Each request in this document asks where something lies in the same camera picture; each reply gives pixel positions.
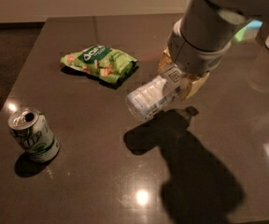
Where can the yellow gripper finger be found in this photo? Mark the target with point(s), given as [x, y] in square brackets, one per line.
[190, 84]
[165, 62]

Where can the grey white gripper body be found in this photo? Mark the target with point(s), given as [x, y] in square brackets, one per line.
[192, 57]

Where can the blue plastic water bottle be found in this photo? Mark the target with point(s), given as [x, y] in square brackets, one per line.
[149, 99]

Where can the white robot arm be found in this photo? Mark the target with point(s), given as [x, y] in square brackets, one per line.
[200, 39]

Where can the green chip bag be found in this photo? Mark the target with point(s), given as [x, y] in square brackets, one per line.
[108, 64]

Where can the green white soda can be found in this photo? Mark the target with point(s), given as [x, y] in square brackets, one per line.
[29, 127]

